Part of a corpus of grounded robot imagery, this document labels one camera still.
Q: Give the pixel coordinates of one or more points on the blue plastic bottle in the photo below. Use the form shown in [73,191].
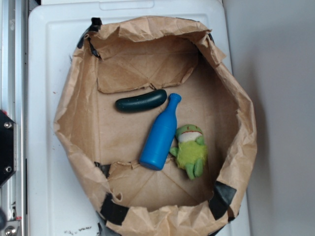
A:
[161,136]

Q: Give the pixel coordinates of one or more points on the dark green toy cucumber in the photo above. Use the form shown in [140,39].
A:
[141,102]

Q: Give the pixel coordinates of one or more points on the green plush frog toy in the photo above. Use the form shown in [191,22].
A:
[191,153]

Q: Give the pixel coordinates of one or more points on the brown paper lined bin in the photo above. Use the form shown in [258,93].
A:
[103,145]

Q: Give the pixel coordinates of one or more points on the white plastic lid board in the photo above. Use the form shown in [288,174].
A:
[57,205]

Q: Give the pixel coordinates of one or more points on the black metal bracket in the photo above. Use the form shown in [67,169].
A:
[7,148]

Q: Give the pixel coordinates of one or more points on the aluminium frame rail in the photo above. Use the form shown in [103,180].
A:
[13,87]

